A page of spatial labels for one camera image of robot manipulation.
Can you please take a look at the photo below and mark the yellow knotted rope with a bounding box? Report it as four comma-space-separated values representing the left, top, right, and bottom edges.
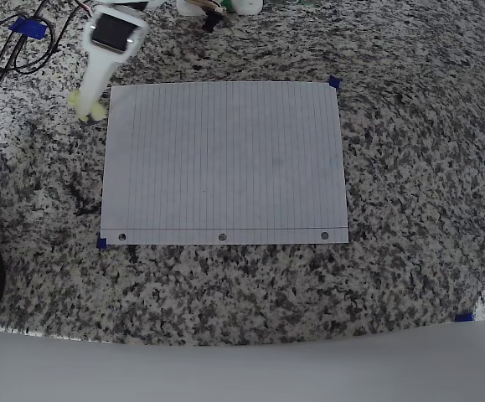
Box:
66, 90, 106, 125

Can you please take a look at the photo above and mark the large blue tape strip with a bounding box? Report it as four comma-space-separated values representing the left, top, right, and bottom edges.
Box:
8, 17, 49, 39

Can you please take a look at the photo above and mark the lined paper sheet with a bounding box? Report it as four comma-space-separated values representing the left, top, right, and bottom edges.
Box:
100, 80, 350, 245

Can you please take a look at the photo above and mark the white backdrop board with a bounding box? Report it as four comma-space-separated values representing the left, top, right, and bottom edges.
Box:
0, 320, 485, 402

